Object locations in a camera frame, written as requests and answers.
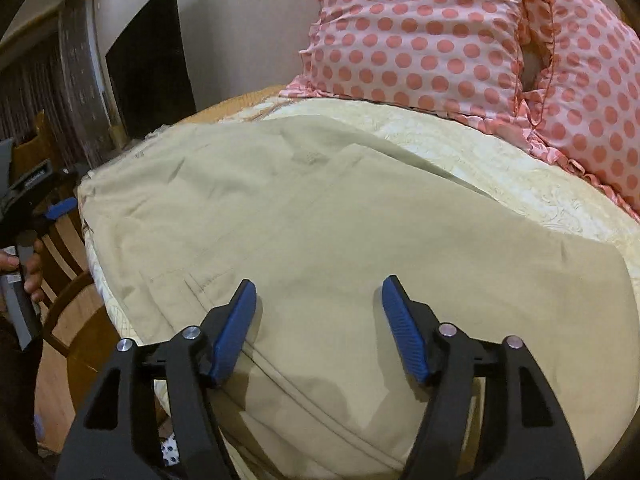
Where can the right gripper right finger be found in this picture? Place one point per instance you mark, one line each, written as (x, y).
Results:
(524, 432)

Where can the left forearm dark sleeve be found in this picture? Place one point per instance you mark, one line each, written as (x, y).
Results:
(19, 369)

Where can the dark curtain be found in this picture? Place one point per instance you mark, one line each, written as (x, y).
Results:
(31, 84)

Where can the person's left hand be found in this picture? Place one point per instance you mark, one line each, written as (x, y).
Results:
(32, 268)

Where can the polka dot pillow left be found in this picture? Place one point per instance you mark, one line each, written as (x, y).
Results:
(454, 57)

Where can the polka dot pillow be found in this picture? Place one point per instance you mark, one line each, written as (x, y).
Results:
(454, 57)
(583, 109)

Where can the khaki pants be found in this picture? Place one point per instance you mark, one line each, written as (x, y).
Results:
(350, 269)

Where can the wooden chair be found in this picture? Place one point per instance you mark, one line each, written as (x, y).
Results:
(77, 332)

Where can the yellow patterned bedsheet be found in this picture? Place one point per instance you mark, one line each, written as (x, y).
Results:
(500, 159)

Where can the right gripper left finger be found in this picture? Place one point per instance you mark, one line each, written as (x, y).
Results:
(115, 433)

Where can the polka dot pillow right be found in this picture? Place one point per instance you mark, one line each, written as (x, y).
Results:
(583, 109)

